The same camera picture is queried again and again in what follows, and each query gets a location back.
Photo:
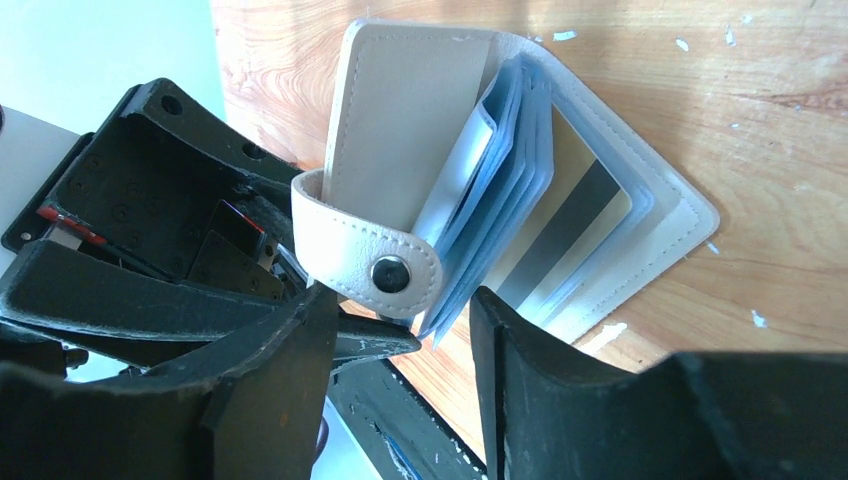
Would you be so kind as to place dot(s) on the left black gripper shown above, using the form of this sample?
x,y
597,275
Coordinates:
x,y
162,186

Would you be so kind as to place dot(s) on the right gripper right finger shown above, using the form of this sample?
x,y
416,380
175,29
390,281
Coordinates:
x,y
550,411

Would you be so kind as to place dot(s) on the gold card in holder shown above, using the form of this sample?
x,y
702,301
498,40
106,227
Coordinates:
x,y
583,204

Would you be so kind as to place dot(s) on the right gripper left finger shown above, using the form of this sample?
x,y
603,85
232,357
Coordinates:
x,y
247,406

